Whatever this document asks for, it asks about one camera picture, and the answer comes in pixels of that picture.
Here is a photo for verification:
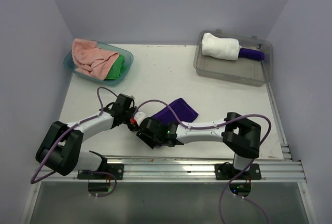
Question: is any teal plastic bin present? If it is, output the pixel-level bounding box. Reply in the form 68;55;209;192
63;41;133;86

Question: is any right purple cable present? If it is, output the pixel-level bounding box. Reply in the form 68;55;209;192
134;100;272;224

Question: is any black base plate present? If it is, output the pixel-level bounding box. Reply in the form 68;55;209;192
77;158;124;180
214;162;262;180

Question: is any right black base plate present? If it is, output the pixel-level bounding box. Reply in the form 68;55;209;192
214;162;262;180

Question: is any dark purple towel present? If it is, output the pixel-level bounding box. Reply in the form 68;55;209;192
149;98;199;125

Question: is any rolled purple towel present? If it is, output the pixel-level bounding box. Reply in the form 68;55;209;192
238;48;265;61

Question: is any rolled white towel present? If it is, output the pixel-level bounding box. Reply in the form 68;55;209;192
201;33;241;61

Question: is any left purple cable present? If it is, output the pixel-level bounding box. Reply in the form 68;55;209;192
30;87;122;198

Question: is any pink towel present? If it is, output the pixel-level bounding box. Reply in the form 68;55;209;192
72;38;120;80

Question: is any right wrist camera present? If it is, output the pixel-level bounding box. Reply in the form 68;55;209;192
130;111;166;137

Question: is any green towel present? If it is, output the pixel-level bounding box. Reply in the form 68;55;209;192
105;55;126;80

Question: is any aluminium mounting rail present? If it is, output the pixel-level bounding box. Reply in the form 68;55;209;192
33;145;307;183

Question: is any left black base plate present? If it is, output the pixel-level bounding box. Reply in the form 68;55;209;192
77;158;124;180

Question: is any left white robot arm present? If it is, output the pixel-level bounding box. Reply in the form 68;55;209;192
31;103;136;183

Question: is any grey transparent plastic tray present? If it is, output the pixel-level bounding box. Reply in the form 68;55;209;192
193;31;273;87

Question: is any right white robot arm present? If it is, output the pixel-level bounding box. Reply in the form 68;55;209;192
131;112;261;179

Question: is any purple cable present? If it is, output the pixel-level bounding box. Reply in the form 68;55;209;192
134;100;272;224
30;87;122;198

